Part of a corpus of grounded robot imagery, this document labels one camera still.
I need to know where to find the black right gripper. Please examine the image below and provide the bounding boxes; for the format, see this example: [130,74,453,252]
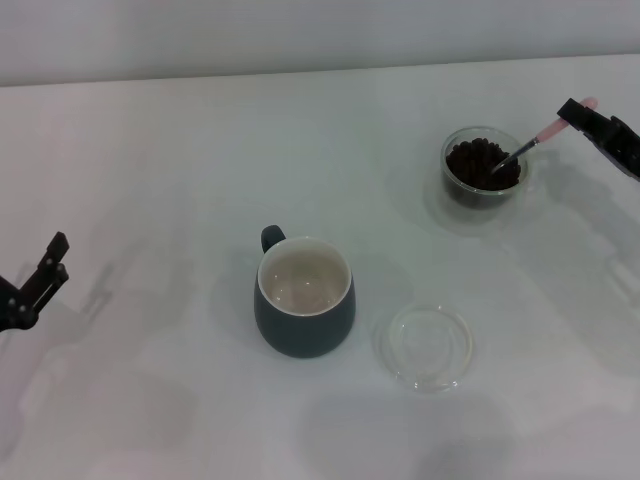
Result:
[557,97,640,182]

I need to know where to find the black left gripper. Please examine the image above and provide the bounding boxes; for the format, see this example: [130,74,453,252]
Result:
[0,231,70,334]

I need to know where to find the pink handled metal spoon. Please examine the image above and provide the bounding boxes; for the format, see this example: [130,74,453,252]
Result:
[491,95,598,175]

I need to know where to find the dark teal ceramic mug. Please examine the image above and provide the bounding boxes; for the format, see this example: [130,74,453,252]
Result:
[253,224,358,359]

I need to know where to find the clear glass saucer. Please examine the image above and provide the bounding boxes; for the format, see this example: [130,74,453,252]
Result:
[372,299,476,394]

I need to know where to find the clear glass cup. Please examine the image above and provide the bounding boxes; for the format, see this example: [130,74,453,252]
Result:
[439,125,532,210]

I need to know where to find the coffee beans heap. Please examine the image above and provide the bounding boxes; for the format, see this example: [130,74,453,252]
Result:
[445,137,522,192]

